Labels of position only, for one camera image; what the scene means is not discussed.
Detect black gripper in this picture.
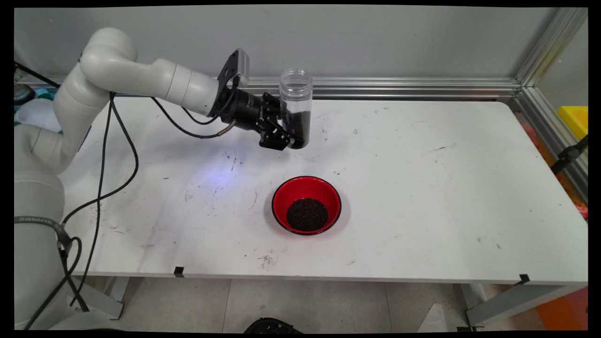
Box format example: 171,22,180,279
208,86,304,151

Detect clear jar of dark seeds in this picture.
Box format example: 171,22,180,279
280,69,313,150

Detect red bowl with black rim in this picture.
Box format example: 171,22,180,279
271,176,342,236

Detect pile of dark seeds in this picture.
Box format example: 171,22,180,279
286,198,329,232

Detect black object on floor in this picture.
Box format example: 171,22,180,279
244,317,304,334

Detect white plastic bag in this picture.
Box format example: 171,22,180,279
14,98,62,134

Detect grey table leg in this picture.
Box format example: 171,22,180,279
66,276,130,320
462,282,587,329

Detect black stand pole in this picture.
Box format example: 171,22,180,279
550,135,588,175

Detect orange crate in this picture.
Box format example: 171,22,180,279
535,286,588,330

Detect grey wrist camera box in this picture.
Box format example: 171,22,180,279
217,48,251,88

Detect aluminium frame rail long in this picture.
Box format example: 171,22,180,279
14,77,522,100

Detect black cable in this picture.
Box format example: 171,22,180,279
69,92,221,308
23,236,90,330
61,92,238,225

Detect aluminium frame rail short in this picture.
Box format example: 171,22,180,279
509,87,588,205

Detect aluminium frame corner post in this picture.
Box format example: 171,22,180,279
516,7,588,88

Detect yellow plastic bracket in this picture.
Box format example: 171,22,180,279
557,106,588,140

